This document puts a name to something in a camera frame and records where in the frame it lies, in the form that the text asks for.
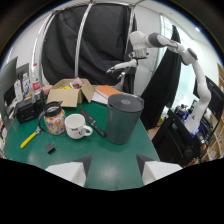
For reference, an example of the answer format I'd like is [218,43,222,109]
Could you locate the white mug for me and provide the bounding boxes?
[64,113,94,140]

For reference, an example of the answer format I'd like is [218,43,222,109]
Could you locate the small black block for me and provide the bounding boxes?
[45,143,57,155]

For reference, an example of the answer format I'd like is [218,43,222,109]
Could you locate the black knife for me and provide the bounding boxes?
[79,109,107,138]

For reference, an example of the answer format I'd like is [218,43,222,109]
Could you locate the colourful floral glass jar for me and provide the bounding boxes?
[37,100,67,136]

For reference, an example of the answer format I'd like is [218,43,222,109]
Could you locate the dark grey lidded bin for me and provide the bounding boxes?
[105,93,145,145]

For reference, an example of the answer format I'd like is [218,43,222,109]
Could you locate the black box device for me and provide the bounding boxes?
[15,98,45,124]

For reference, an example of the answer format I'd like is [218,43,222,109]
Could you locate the open cardboard box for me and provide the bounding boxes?
[46,78,95,108]

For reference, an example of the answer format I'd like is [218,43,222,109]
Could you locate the black cloth drape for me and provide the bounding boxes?
[139,24,183,131]

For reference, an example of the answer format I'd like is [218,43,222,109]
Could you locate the orange notebook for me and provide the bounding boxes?
[91,84,123,106]

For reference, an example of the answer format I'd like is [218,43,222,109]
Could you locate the black monitor on desk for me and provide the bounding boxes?
[192,75,224,122]

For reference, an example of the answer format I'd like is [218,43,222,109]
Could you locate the clear plastic bottle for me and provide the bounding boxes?
[31,63,42,97]

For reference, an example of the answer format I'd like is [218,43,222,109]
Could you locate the white spray bottle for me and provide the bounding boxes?
[13,79,24,103]

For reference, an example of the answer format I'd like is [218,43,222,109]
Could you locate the computer monitor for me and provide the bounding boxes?
[0,56,19,111]

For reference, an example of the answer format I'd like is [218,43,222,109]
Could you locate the black curtain backdrop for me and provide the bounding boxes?
[41,3,138,94]

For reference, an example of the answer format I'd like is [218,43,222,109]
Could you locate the yellow handled tool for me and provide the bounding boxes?
[19,126,45,150]

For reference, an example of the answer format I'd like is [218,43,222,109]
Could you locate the metal frame pole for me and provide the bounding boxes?
[73,2,94,79]

